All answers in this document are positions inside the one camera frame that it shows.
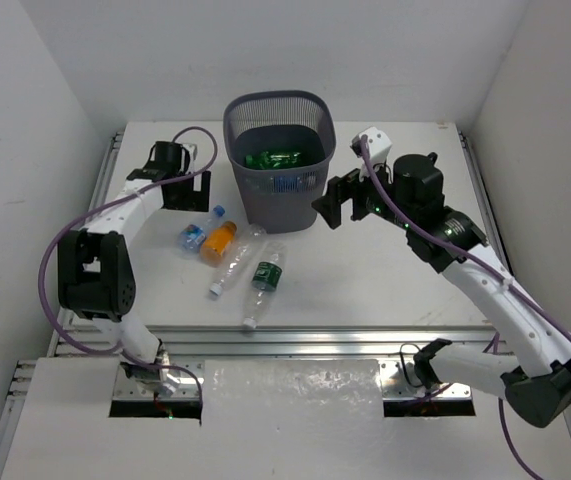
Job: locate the clear bottle dark green label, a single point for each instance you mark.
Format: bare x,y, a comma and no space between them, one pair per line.
264,284

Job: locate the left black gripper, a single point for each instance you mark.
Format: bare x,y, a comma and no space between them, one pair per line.
191,191

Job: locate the clear bottle blue label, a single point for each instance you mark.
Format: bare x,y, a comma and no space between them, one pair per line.
294,183

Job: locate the aluminium front rail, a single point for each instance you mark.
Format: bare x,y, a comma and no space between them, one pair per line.
188,349

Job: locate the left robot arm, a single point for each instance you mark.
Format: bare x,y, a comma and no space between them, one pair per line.
96,278

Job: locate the clear bottle colourful label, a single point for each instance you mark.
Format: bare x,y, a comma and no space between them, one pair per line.
198,230

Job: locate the aluminium side rail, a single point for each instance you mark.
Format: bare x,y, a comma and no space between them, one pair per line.
491,227
114,145

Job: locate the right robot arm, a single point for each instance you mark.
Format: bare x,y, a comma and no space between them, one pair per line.
536,379

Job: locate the right aluminium side rail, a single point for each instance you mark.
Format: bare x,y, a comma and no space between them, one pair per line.
491,227

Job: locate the left aluminium side rail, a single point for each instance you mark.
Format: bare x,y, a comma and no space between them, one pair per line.
114,145

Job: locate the clear bottle white cap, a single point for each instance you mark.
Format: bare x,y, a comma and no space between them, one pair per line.
237,259

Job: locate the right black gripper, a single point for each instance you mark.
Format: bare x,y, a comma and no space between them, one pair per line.
338,190

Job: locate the green plastic bottle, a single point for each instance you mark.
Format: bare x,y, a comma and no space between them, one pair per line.
275,160

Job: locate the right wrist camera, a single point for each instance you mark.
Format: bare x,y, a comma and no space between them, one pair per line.
378,146

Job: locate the grey mesh waste bin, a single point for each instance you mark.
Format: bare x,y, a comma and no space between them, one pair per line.
285,120

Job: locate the orange juice bottle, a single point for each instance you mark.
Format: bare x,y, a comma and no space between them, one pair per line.
217,243

